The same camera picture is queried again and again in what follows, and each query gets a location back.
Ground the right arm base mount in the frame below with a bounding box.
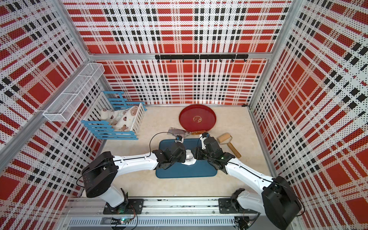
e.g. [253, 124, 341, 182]
[218, 198, 258, 215]

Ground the black hook rail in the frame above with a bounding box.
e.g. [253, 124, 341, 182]
[155, 54, 249, 61]

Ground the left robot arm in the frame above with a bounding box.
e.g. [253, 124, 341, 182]
[81, 140, 186, 208]

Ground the knife with wooden handle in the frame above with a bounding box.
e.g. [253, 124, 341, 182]
[168, 127, 206, 138]

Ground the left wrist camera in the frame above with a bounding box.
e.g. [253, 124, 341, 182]
[175, 135, 184, 143]

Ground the teal plastic tray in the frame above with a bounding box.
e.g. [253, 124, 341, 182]
[156, 139, 217, 179]

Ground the doll in patterned cloth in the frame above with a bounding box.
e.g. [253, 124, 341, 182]
[100, 106, 139, 131]

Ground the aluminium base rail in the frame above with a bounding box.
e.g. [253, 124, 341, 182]
[60, 196, 302, 228]

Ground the small glass bowl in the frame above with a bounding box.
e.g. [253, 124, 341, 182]
[186, 149, 194, 162]

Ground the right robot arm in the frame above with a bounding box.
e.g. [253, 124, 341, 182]
[194, 133, 304, 230]

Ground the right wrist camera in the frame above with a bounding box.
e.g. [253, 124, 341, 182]
[199, 132, 210, 150]

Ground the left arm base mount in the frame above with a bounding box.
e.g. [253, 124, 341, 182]
[103, 198, 144, 215]

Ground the white dough lump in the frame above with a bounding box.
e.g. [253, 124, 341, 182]
[182, 155, 196, 165]

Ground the white wire mesh basket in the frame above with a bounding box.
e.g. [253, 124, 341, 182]
[43, 63, 104, 122]

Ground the wooden rolling pin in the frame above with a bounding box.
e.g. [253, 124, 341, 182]
[217, 133, 242, 158]

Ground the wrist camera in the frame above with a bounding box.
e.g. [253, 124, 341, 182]
[175, 135, 184, 143]
[199, 132, 210, 150]

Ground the blue white toy crib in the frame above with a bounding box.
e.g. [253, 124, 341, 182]
[81, 91, 147, 140]

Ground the red round plate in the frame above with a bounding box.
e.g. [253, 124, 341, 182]
[179, 104, 217, 132]

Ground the small green circuit board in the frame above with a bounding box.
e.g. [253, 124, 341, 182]
[111, 218, 131, 225]

